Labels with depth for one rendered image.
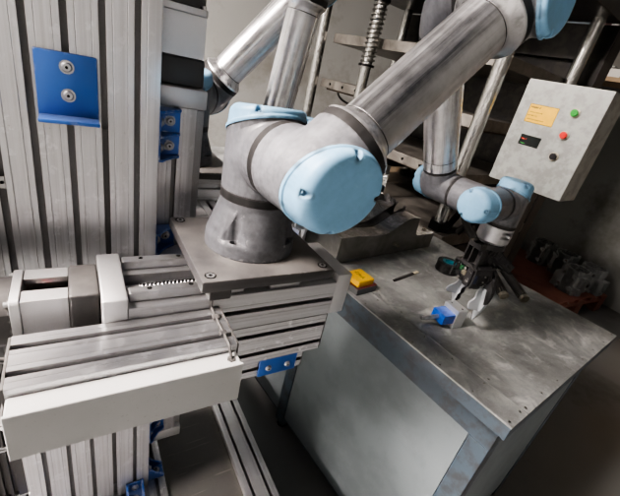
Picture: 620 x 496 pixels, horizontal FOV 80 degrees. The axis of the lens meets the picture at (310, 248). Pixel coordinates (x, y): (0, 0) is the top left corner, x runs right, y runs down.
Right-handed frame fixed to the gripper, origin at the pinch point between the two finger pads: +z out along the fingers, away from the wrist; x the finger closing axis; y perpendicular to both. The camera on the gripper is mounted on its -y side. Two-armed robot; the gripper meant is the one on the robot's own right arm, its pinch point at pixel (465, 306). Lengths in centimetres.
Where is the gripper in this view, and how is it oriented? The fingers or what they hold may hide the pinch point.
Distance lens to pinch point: 109.8
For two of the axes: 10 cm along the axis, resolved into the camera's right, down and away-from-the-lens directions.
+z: -2.1, 8.8, 4.3
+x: 4.0, 4.7, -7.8
